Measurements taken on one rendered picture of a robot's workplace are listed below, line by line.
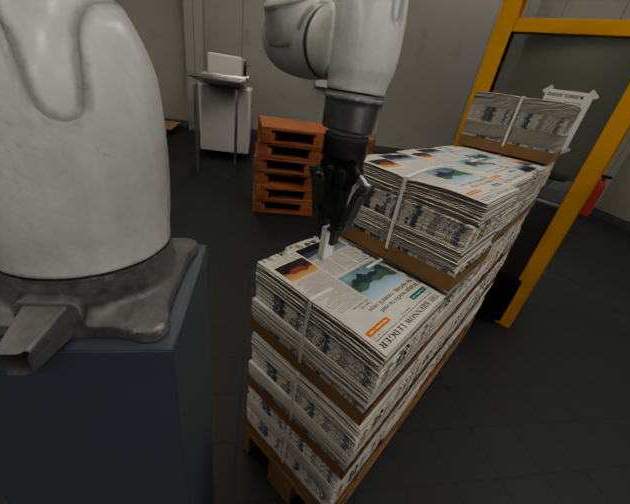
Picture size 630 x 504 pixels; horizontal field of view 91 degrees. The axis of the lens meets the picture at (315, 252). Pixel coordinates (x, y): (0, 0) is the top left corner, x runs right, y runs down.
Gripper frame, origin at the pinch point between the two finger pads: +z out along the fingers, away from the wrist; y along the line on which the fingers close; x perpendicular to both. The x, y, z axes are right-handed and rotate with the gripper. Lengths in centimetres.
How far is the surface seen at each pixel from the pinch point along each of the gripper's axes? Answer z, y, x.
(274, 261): 13.1, 15.7, -1.6
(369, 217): 3.3, 6.7, -26.8
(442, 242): 1.3, -13.6, -26.0
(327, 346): 21.8, -6.4, 1.9
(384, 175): -8.5, 5.8, -27.3
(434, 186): -9.9, -7.3, -26.7
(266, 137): 24, 188, -145
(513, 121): -24, 0, -114
